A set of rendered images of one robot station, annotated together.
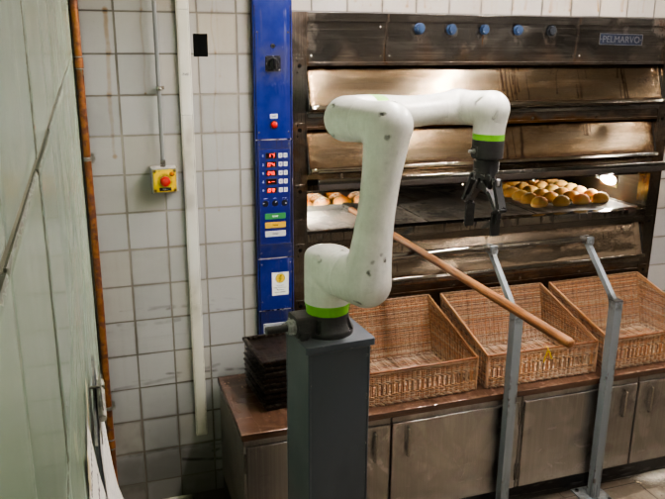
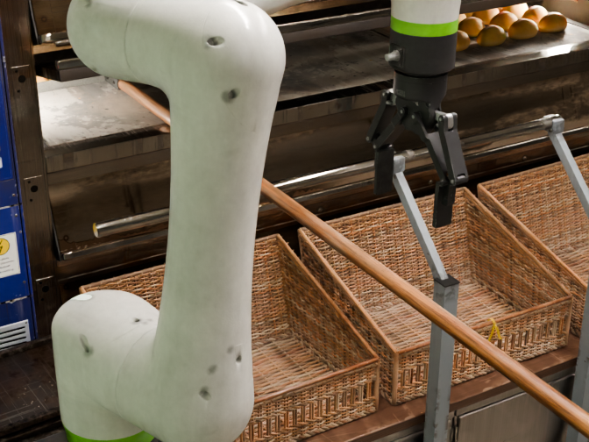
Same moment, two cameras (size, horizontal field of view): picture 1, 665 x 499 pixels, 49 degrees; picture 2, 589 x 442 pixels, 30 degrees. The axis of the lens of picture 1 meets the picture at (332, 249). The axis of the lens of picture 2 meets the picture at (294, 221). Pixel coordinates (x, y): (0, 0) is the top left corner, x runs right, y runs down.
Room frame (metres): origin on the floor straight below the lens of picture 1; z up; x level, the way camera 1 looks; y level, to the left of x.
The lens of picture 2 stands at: (0.74, 0.01, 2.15)
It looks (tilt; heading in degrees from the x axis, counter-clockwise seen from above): 26 degrees down; 348
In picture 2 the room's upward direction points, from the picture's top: straight up
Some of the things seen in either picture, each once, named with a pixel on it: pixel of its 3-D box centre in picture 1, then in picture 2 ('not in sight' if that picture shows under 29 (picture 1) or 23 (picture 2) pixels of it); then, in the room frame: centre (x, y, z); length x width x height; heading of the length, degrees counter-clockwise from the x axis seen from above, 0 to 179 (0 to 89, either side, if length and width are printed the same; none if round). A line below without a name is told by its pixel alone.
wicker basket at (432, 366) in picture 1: (395, 347); (228, 348); (2.93, -0.27, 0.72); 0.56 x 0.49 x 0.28; 110
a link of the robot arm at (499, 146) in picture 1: (486, 149); (420, 49); (2.14, -0.45, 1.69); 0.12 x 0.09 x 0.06; 113
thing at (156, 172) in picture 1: (163, 179); not in sight; (2.85, 0.67, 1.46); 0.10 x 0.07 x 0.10; 109
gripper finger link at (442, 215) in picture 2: (495, 224); (443, 203); (2.07, -0.47, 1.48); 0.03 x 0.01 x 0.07; 113
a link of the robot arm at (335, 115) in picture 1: (355, 118); (142, 19); (1.99, -0.06, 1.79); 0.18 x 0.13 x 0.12; 128
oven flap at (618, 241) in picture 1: (487, 252); (374, 146); (3.37, -0.74, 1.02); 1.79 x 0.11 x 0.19; 109
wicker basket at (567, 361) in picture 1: (515, 331); (432, 286); (3.12, -0.84, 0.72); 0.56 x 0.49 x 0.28; 108
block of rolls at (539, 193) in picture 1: (541, 189); (452, 10); (3.97, -1.15, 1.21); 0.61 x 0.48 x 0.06; 19
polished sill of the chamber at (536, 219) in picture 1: (486, 223); (372, 94); (3.39, -0.73, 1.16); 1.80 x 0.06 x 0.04; 109
